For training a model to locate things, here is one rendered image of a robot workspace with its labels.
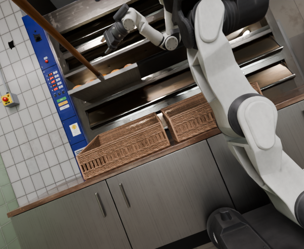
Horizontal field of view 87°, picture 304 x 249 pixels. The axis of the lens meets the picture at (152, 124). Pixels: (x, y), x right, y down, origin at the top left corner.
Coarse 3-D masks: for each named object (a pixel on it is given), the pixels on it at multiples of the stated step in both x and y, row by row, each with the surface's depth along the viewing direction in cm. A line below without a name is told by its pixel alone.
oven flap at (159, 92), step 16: (240, 48) 144; (256, 48) 141; (272, 48) 138; (240, 64) 136; (160, 80) 148; (176, 80) 145; (192, 80) 142; (128, 96) 148; (144, 96) 145; (160, 96) 140; (96, 112) 149; (112, 112) 146; (128, 112) 141
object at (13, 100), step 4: (4, 96) 145; (12, 96) 146; (16, 96) 150; (8, 100) 144; (12, 100) 144; (16, 100) 148; (4, 104) 144; (8, 104) 145; (12, 104) 147; (16, 104) 150
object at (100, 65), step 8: (128, 48) 132; (136, 48) 133; (144, 48) 137; (152, 48) 141; (160, 48) 146; (112, 56) 132; (120, 56) 135; (128, 56) 139; (136, 56) 143; (144, 56) 147; (96, 64) 133; (104, 64) 137; (112, 64) 141; (120, 64) 145; (72, 72) 134; (80, 72) 135; (88, 72) 139; (104, 72) 147; (72, 80) 140; (80, 80) 145; (88, 80) 149
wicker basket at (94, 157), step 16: (128, 128) 140; (144, 128) 95; (160, 128) 95; (96, 144) 130; (112, 144) 95; (128, 144) 95; (144, 144) 95; (160, 144) 94; (80, 160) 98; (96, 160) 120; (112, 160) 95; (128, 160) 95
